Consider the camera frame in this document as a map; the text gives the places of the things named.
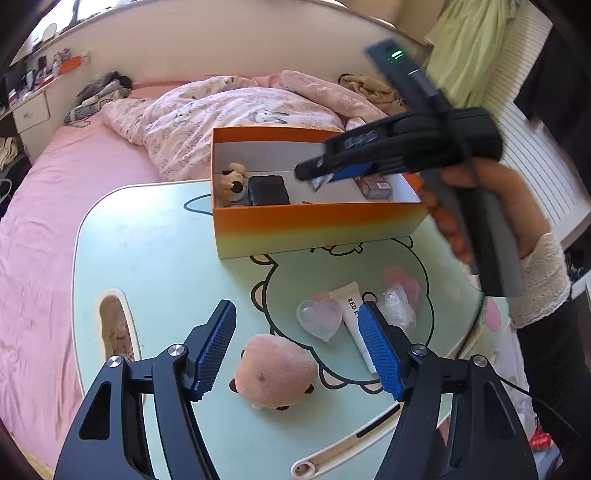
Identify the pink bed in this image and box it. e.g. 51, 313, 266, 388
0, 78, 218, 462

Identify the clear heart-shaped case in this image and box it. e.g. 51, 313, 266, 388
296, 298, 344, 342

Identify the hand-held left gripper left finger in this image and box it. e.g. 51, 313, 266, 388
54, 299, 238, 480

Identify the grey clothes pile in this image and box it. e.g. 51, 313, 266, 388
65, 71, 132, 125

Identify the black wallet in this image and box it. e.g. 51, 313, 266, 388
248, 174, 291, 207

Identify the person's right hand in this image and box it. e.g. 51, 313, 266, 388
422, 161, 550, 265

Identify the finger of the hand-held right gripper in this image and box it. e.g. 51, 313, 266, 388
294, 152, 386, 182
329, 164, 403, 184

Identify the white clothing heap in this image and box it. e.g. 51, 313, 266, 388
0, 136, 20, 172

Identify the green curtain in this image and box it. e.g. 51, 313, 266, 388
422, 0, 522, 107

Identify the white cream tube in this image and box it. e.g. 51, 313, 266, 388
329, 282, 386, 374

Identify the dark hanging cloth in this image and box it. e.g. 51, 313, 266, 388
515, 37, 591, 121

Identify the black cable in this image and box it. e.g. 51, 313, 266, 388
499, 374, 578, 437

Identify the pink printed quilt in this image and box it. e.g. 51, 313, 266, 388
100, 70, 389, 182

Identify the orange storage container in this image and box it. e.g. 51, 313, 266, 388
58, 54, 86, 75

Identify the red packet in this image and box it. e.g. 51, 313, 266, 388
529, 427, 555, 450

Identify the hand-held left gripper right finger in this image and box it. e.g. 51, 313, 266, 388
358, 300, 540, 480

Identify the white nightstand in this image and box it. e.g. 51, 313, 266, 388
13, 90, 51, 137

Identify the pink plush toy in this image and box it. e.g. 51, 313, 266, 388
229, 335, 318, 411

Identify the person's right forearm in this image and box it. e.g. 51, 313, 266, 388
508, 231, 591, 462

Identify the green cartoon desktop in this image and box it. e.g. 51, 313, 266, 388
73, 180, 490, 480

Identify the small red box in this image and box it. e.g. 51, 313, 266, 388
355, 175, 394, 200

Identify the plush dog toy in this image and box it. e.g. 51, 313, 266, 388
217, 161, 250, 206

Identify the beige clothing pile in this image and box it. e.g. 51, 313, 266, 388
338, 74, 407, 114

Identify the clear plastic wrap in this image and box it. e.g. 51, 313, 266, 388
376, 285, 416, 330

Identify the orange cardboard box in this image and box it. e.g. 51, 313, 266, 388
211, 127, 429, 261

